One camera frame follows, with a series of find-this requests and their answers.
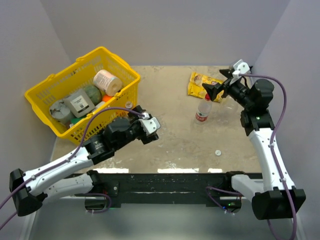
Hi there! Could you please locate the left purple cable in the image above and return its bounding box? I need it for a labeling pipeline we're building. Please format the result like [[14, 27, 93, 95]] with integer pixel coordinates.
[[0, 107, 148, 231]]

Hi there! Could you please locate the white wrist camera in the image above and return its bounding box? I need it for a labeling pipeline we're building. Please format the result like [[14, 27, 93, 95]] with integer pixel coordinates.
[[229, 59, 250, 79], [138, 112, 161, 136]]

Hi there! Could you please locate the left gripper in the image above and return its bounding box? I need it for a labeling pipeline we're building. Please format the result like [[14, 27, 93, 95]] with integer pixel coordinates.
[[114, 106, 159, 151]]

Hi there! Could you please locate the yellow chips bag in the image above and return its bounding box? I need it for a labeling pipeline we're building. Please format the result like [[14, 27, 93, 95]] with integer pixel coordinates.
[[187, 72, 223, 99]]

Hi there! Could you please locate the orange juice bottle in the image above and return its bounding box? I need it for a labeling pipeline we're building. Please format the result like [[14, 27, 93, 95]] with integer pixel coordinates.
[[125, 101, 134, 110]]

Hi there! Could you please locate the small white bottle cap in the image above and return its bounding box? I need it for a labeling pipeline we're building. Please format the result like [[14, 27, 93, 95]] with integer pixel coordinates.
[[215, 150, 222, 156]]

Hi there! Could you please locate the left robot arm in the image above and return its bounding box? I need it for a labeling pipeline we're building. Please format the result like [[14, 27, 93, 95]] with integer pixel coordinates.
[[8, 105, 161, 217]]

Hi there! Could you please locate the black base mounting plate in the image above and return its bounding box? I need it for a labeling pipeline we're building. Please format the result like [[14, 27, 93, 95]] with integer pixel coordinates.
[[85, 170, 242, 211]]

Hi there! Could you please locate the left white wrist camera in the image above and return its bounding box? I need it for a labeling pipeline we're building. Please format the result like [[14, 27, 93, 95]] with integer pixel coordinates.
[[138, 112, 161, 136]]

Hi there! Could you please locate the pink toilet paper roll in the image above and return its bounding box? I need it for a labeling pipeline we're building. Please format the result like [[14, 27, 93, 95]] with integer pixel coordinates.
[[93, 69, 123, 97]]

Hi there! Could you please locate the grey box with label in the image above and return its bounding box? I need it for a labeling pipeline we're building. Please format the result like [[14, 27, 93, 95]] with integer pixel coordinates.
[[63, 88, 95, 118]]

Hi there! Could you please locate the yellow plastic shopping basket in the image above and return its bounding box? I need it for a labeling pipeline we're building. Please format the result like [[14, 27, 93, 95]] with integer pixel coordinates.
[[24, 46, 141, 145]]

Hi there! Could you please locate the red label water bottle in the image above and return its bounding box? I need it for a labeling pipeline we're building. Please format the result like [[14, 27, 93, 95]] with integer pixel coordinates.
[[195, 98, 213, 124]]

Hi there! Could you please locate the grey crumpled pouch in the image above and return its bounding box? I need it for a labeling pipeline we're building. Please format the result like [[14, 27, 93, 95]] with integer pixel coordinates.
[[49, 99, 74, 125]]

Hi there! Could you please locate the green melon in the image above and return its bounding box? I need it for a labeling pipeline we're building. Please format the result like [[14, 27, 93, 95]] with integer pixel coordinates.
[[83, 84, 102, 106]]

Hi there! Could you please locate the orange item in basket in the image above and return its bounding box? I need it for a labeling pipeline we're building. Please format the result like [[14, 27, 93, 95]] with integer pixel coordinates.
[[102, 94, 113, 103]]

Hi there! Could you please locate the wide clear plastic bottle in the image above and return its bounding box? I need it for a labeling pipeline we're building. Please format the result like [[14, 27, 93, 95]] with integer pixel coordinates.
[[219, 96, 239, 118]]

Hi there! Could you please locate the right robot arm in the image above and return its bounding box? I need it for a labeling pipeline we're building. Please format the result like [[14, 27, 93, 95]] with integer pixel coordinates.
[[203, 69, 306, 220]]

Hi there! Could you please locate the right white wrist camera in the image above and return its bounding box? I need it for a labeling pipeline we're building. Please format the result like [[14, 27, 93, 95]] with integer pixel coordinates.
[[229, 59, 250, 79]]

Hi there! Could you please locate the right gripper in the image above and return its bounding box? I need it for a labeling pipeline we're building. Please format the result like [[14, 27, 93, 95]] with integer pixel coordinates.
[[202, 69, 253, 110]]

